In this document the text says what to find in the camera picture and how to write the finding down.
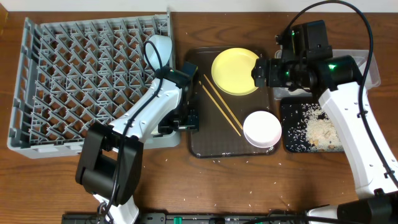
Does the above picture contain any rice food waste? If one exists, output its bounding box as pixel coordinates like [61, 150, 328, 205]
[287, 104, 343, 152]

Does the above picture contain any pink bowl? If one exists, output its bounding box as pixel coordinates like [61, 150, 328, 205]
[243, 111, 282, 148]

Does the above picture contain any light blue bowl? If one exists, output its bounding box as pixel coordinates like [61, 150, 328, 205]
[144, 35, 172, 70]

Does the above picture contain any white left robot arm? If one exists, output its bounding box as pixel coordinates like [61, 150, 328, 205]
[75, 62, 199, 223]

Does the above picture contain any black waste tray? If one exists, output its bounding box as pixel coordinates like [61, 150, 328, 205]
[280, 96, 346, 154]

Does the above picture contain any grey dishwasher rack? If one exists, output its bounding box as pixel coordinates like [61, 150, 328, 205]
[7, 13, 173, 159]

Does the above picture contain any dark brown serving tray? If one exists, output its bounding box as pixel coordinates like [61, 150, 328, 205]
[185, 47, 280, 159]

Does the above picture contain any wooden chopstick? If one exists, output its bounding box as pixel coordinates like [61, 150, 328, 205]
[203, 75, 243, 130]
[199, 81, 241, 137]

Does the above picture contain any clear plastic bin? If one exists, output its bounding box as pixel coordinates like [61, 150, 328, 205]
[273, 49, 381, 100]

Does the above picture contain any yellow plate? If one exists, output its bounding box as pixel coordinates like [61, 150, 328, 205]
[211, 48, 259, 96]

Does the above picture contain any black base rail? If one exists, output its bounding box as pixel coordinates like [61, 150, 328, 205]
[61, 210, 293, 224]

